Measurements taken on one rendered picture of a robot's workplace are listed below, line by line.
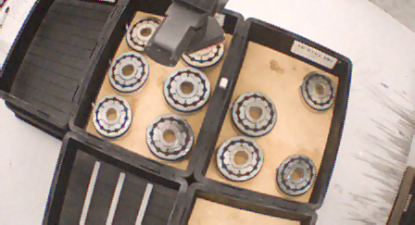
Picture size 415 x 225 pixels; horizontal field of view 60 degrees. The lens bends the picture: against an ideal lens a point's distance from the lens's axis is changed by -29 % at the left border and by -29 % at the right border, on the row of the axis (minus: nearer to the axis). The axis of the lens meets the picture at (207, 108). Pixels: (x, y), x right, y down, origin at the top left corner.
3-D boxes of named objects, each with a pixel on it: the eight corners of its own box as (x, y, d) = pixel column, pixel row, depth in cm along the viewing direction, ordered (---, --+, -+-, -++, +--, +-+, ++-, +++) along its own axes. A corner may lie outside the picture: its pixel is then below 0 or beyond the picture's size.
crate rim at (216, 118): (245, 18, 111) (246, 14, 108) (351, 63, 109) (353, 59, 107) (190, 181, 97) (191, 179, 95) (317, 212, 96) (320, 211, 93)
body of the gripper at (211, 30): (224, 38, 82) (228, 19, 75) (169, 61, 81) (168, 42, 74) (207, 11, 84) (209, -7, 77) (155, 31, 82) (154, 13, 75)
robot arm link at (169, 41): (234, -10, 65) (183, -32, 65) (199, 48, 61) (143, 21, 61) (218, 19, 76) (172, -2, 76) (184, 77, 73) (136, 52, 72)
